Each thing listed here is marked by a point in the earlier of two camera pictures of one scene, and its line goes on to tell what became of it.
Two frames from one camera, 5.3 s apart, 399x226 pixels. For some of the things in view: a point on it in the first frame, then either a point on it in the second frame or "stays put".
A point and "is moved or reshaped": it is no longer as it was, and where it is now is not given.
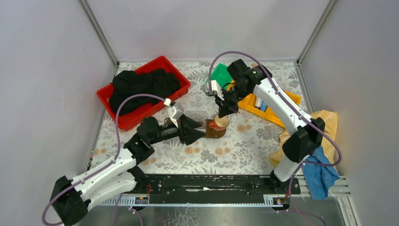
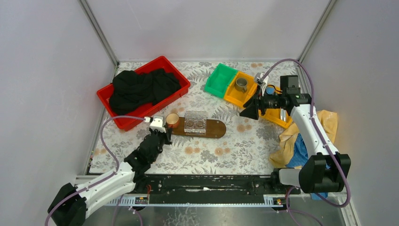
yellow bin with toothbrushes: (269, 115) stays put
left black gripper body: (181, 132) to (161, 135)
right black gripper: (225, 108) to (252, 106)
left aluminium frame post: (88, 12) stays put
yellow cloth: (327, 146) stays put
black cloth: (156, 82) stays put
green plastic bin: (221, 74) stays put
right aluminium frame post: (315, 31) stays put
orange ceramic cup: (219, 124) is moved or reshaped
